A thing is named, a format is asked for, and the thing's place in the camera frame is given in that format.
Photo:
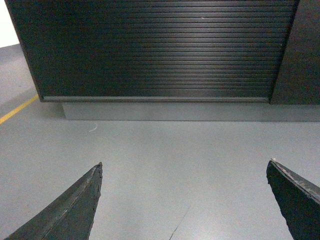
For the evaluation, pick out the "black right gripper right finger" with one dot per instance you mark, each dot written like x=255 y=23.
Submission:
x=298 y=200

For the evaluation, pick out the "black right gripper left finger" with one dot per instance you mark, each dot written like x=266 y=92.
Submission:
x=70 y=216

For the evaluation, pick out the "black checkout counter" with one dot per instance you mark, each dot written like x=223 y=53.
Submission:
x=174 y=60

